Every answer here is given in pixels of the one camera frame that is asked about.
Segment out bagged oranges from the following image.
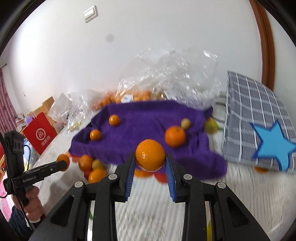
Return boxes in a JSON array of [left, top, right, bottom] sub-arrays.
[[92, 89, 170, 110]]

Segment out brown door frame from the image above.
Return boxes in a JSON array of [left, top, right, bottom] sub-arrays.
[[249, 0, 275, 91]]

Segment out large clear plastic bag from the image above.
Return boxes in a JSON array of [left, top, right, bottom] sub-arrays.
[[117, 47, 221, 110]]

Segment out white plastic bag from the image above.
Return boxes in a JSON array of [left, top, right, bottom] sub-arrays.
[[48, 93, 73, 124]]

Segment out large orange with spots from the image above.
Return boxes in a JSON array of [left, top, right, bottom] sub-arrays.
[[165, 126, 186, 148]]

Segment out small red fruit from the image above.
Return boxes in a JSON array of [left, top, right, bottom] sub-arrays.
[[84, 170, 91, 180]]

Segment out small orange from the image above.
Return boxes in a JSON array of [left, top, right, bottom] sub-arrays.
[[56, 154, 70, 172], [89, 129, 102, 141]]

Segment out pink curtain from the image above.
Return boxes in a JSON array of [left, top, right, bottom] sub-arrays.
[[0, 70, 16, 135]]

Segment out red paper bag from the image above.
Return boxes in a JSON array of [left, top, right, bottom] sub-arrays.
[[23, 113, 57, 155]]

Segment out purple towel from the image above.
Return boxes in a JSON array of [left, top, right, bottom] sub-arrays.
[[69, 100, 227, 180]]

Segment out cardboard box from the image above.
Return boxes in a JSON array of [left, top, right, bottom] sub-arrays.
[[28, 96, 54, 122]]

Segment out white wall switch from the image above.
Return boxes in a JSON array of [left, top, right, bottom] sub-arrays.
[[83, 5, 98, 23]]

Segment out small yellow green fruit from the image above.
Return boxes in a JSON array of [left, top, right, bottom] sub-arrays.
[[181, 118, 192, 130]]

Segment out grey checked star cushion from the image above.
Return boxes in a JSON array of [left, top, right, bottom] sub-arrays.
[[222, 71, 295, 173]]

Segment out small clear plastic bag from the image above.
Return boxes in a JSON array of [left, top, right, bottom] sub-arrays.
[[67, 89, 107, 132]]

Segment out left hand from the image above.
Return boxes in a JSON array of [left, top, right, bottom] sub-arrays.
[[23, 186, 44, 222]]

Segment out small orange oval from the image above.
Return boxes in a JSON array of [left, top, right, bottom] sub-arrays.
[[88, 168, 106, 184]]

